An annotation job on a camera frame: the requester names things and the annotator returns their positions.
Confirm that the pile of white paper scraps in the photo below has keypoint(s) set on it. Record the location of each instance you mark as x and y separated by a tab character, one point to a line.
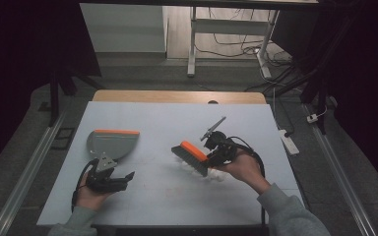
218	176

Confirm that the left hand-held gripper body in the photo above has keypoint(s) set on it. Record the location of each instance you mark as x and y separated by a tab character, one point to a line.
100	178

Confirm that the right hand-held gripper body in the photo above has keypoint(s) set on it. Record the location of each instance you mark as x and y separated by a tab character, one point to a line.
223	147

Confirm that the aluminium floor rail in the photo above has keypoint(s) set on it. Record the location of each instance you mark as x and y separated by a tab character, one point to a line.
341	173
26	170

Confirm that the white foam board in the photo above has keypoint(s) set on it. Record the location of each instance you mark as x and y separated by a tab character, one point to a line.
151	118

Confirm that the wooden table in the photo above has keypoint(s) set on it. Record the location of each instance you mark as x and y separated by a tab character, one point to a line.
177	97

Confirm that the black floor frame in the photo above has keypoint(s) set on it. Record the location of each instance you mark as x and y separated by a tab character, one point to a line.
55	139

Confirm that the grey dustpan with orange edge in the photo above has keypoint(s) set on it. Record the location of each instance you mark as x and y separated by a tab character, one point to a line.
111	146

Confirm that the black stand legs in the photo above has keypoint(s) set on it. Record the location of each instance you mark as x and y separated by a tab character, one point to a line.
54	98
321	98

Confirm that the white cabinet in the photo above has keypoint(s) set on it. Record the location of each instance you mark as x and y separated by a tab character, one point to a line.
124	29

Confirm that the small white adapter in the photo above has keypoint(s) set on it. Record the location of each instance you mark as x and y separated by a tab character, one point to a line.
312	118

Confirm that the person's left hand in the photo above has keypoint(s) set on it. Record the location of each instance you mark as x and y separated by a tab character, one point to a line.
90	198

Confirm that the orange brush with grey bristles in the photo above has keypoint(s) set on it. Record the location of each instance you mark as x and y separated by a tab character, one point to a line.
192	151

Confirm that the white desk frame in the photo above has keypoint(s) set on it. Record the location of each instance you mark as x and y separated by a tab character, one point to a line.
226	26

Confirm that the white power strip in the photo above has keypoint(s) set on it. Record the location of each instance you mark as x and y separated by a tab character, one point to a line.
288	144

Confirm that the person's right hand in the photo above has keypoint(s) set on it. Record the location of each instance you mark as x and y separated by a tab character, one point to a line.
246	170

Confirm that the black table grommet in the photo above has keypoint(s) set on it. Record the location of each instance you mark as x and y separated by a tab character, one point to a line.
213	102

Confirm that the black curtain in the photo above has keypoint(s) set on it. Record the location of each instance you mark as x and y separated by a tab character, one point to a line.
19	65
364	65

